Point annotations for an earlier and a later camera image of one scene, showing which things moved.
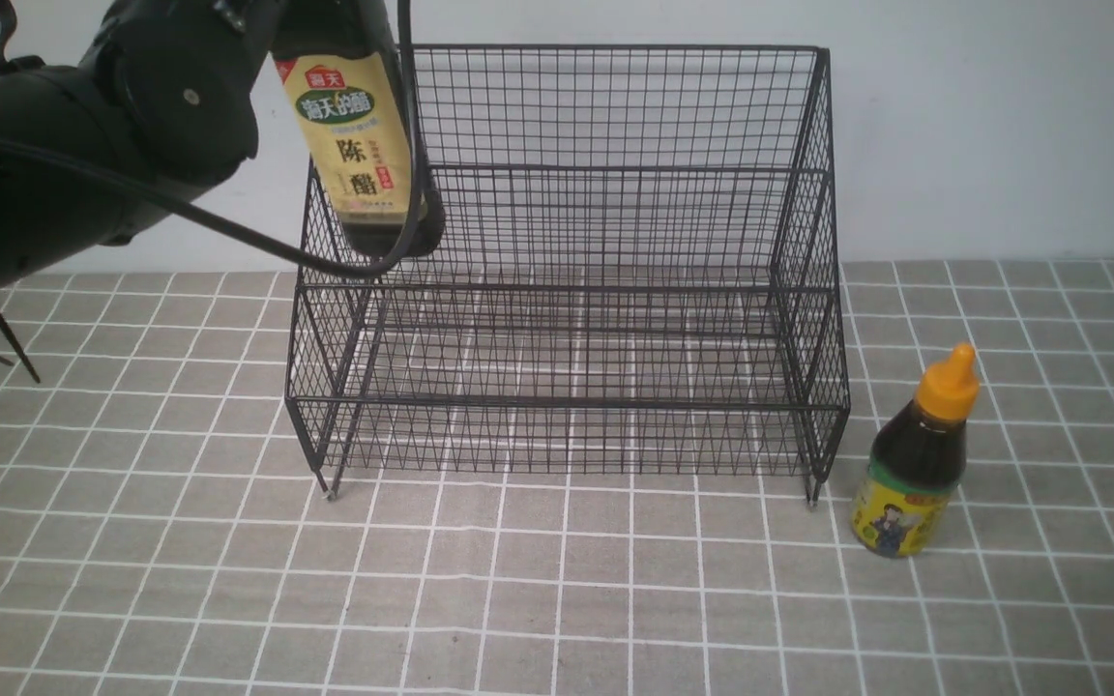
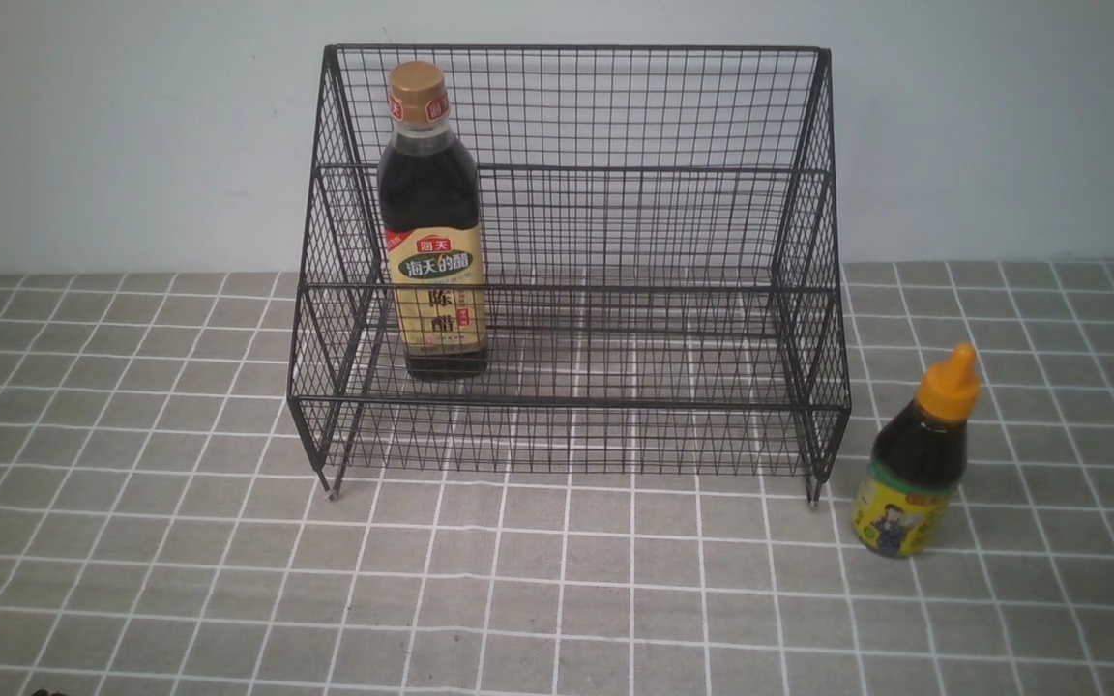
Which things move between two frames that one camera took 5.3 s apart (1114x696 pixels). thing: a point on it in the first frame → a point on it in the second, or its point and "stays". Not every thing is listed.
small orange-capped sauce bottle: x=915 y=463 stays
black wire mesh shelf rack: x=640 y=271 stays
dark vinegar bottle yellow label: x=338 y=69 → x=430 y=214
